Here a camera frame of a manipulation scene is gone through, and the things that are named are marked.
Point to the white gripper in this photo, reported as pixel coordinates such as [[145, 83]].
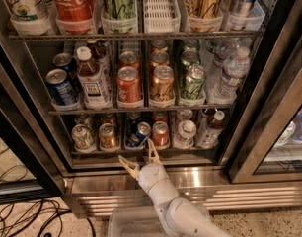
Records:
[[153, 176]]

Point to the blue pepsi can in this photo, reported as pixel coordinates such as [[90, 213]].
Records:
[[133, 119], [139, 135], [66, 62], [60, 87]]

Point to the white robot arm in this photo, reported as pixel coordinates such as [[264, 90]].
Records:
[[177, 215]]

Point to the red coke can bottom front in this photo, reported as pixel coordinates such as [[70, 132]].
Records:
[[160, 134]]

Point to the red coke can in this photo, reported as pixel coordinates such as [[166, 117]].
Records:
[[160, 116], [129, 58], [160, 134], [129, 85]]

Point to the orange can bottom front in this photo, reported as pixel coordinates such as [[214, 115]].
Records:
[[108, 139]]

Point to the orange can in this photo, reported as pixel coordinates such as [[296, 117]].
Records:
[[109, 118], [108, 139]]

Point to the red coke can bottom rear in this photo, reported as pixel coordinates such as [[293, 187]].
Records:
[[160, 116]]

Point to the orange can bottom rear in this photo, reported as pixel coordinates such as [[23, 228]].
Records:
[[109, 118]]

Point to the green white can bottom front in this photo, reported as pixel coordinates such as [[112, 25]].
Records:
[[82, 136]]

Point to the green white can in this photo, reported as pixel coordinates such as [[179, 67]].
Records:
[[82, 136], [85, 119]]

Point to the red coke can middle front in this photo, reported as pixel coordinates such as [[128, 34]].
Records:
[[129, 85]]

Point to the green white can bottom rear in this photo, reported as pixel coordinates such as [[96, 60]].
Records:
[[85, 119]]

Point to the gold can middle front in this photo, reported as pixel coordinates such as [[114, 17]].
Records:
[[162, 84]]

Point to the green can middle front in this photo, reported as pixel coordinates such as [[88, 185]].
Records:
[[193, 82]]

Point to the red coke can middle rear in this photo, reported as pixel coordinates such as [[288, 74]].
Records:
[[129, 58]]

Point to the left glass fridge door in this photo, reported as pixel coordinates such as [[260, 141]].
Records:
[[30, 167]]

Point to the glass fridge door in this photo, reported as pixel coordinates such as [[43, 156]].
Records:
[[271, 98], [30, 167]]

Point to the stainless steel fridge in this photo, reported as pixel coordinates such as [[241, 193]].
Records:
[[95, 184]]

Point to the gold can middle rear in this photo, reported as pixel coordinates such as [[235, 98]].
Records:
[[159, 45]]

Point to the green can middle rear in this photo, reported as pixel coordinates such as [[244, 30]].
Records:
[[191, 45]]

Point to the right glass fridge door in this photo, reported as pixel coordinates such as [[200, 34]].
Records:
[[271, 98]]

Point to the green can top shelf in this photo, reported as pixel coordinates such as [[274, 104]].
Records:
[[120, 12]]

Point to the white can behind door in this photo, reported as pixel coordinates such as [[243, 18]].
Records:
[[285, 135]]

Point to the gold can top shelf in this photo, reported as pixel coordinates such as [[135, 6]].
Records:
[[204, 15]]

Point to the blue can behind door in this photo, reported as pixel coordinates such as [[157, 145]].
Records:
[[296, 137]]

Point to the clear water bottle bottom front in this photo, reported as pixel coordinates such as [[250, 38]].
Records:
[[183, 138]]

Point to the clear water bottle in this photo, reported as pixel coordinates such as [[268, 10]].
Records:
[[183, 138], [185, 114]]

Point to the clear plastic bin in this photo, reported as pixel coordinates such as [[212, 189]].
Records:
[[131, 224]]

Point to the clear water bottle bottom rear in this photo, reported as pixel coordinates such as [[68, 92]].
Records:
[[185, 114]]

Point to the tea bottle bottom front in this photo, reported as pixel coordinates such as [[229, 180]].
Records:
[[209, 132]]

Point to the tea bottle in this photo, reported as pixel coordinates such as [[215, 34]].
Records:
[[205, 113], [91, 77], [100, 54], [209, 132]]

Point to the tea bottle bottom rear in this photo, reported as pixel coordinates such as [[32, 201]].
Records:
[[205, 113]]

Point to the tea bottle middle front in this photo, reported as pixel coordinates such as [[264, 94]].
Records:
[[91, 77]]

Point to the tea bottle middle rear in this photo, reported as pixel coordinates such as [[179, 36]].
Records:
[[100, 54]]

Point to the water bottle middle rear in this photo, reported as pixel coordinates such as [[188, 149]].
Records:
[[208, 48]]

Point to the water bottle middle front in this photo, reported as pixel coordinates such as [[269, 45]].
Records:
[[235, 68]]

